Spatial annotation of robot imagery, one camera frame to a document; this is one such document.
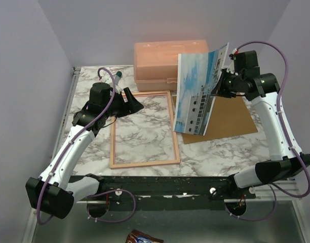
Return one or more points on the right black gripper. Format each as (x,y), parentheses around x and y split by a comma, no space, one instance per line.
(219,89)

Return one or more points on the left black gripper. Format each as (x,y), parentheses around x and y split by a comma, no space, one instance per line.
(133,105)

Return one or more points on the building photo print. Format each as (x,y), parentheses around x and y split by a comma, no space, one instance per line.
(198,75)

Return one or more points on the brown fibreboard backing board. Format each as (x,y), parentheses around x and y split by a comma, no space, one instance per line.
(229,118)

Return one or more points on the pink wooden picture frame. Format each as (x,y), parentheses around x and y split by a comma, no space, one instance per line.
(113,141)

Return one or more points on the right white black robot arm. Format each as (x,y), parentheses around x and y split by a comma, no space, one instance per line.
(286,158)

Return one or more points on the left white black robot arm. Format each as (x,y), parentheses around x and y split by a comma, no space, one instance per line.
(52,192)

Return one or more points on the orange translucent plastic toolbox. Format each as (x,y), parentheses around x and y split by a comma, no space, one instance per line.
(156,63)

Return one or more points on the brown snack wrapper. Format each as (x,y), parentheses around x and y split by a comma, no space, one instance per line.
(136,236)

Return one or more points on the green handled screwdriver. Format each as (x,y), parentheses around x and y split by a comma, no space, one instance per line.
(118,76)

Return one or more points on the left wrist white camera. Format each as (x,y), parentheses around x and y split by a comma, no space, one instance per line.
(110,82)

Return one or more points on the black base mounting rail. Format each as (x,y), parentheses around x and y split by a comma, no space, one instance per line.
(151,193)

